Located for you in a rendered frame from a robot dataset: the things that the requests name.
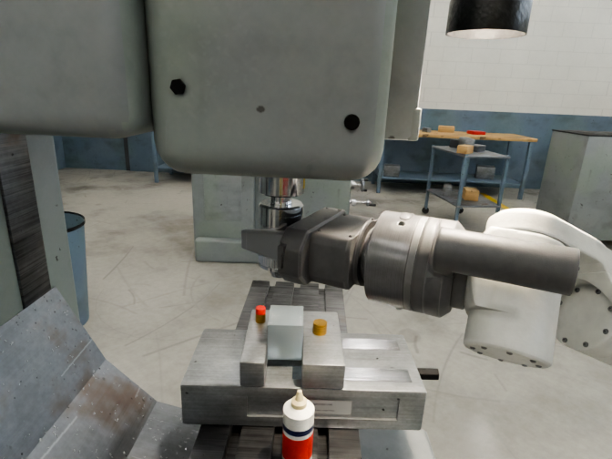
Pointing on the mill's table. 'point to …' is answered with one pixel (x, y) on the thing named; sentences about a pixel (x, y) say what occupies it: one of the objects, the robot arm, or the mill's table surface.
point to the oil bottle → (298, 428)
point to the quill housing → (270, 86)
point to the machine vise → (351, 404)
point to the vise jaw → (322, 353)
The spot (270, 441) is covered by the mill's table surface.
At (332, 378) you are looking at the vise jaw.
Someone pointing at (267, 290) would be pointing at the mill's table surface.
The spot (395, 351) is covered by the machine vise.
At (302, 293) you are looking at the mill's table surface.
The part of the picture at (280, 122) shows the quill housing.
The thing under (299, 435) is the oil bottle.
